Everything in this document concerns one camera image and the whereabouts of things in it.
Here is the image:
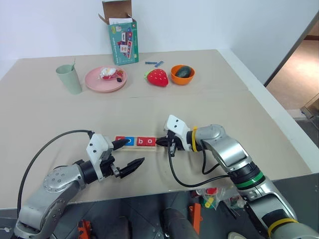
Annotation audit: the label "red and black object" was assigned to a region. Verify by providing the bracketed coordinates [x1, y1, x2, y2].
[77, 219, 93, 239]

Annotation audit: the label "wooden letter tray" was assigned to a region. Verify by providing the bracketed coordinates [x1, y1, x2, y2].
[114, 135, 159, 152]

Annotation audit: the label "orange bowl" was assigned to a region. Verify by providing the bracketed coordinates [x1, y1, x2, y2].
[170, 64, 196, 86]

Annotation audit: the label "dark green toy avocado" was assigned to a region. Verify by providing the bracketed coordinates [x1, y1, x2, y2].
[174, 65, 195, 78]

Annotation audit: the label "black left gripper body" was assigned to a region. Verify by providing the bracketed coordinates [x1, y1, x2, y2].
[99, 153, 122, 178]

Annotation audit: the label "beige table cover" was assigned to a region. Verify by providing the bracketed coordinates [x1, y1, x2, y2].
[0, 48, 313, 204]

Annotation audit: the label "pale rectangular box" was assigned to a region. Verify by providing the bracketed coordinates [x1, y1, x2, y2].
[300, 99, 319, 120]

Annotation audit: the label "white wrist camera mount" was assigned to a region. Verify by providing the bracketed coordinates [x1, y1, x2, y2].
[162, 115, 194, 152]
[85, 133, 114, 182]

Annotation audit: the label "white wrapped toy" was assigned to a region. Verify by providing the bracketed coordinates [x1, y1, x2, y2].
[97, 66, 118, 81]

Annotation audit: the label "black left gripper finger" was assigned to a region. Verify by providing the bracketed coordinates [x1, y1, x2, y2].
[110, 138, 129, 150]
[119, 157, 146, 180]

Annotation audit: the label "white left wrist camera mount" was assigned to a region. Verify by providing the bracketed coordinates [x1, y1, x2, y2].
[85, 133, 114, 182]

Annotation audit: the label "dark rounded shape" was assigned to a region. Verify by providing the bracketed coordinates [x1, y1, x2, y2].
[162, 207, 193, 239]

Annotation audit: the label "white paper sheets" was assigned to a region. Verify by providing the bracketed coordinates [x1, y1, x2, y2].
[108, 16, 134, 26]

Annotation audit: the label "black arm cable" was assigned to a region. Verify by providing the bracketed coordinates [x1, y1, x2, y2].
[17, 129, 95, 218]
[167, 144, 235, 188]

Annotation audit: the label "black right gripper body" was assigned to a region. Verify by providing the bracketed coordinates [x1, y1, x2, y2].
[165, 130, 184, 155]

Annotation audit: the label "pink plate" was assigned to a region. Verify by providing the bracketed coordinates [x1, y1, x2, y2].
[84, 65, 130, 94]

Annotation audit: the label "clear bag of colourful parts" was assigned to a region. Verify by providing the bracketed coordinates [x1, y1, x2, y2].
[196, 186, 248, 210]

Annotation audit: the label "yellow wrist zip tie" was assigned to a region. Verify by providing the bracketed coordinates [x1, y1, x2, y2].
[190, 126, 200, 152]

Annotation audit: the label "pale green cup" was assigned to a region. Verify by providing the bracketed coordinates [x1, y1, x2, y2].
[55, 64, 83, 96]

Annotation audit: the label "teal open cardboard box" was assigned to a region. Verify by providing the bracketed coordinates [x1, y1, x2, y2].
[98, 0, 140, 66]

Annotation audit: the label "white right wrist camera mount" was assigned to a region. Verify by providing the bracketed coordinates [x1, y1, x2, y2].
[162, 115, 194, 152]

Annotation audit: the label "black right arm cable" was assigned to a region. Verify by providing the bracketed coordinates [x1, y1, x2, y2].
[167, 144, 235, 188]

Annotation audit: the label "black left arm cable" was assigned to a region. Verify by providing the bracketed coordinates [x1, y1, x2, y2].
[17, 129, 95, 218]

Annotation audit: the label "orange tool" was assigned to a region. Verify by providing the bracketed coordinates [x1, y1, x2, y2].
[188, 202, 202, 235]

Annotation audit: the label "red toy strawberry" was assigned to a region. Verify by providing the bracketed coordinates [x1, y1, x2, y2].
[143, 68, 169, 88]

